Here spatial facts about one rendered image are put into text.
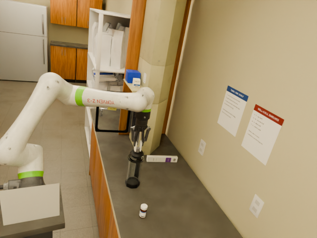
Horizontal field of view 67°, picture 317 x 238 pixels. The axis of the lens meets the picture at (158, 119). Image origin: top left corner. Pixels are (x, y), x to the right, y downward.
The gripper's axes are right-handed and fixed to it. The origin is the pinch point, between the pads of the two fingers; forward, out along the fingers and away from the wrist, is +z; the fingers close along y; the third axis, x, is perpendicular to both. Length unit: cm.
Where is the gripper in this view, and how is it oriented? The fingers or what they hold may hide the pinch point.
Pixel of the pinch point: (137, 146)
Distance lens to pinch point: 157.0
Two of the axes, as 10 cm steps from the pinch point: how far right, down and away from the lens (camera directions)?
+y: -9.4, -0.1, -3.5
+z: -1.6, 9.0, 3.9
